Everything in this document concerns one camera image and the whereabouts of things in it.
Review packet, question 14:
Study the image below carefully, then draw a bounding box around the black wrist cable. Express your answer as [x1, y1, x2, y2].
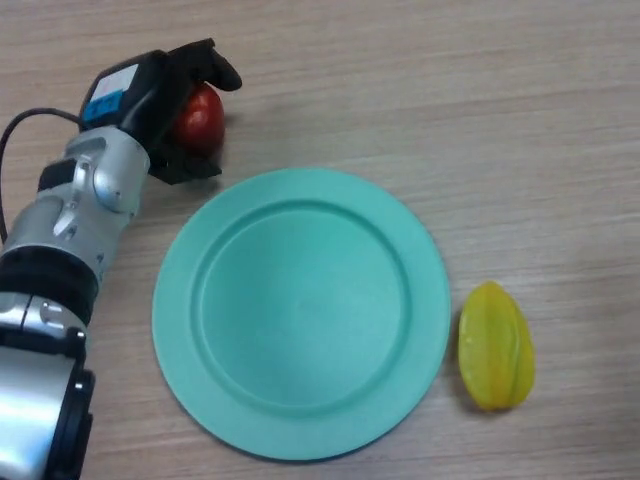
[0, 108, 82, 246]

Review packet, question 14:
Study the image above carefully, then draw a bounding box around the red apple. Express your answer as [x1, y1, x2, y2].
[169, 83, 226, 157]

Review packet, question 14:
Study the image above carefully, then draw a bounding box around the green round plate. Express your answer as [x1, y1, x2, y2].
[151, 167, 452, 462]

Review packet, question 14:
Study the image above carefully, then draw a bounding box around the yellow starfruit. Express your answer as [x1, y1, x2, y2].
[458, 280, 537, 412]

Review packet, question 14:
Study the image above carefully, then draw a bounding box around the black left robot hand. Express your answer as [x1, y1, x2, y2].
[79, 38, 244, 186]

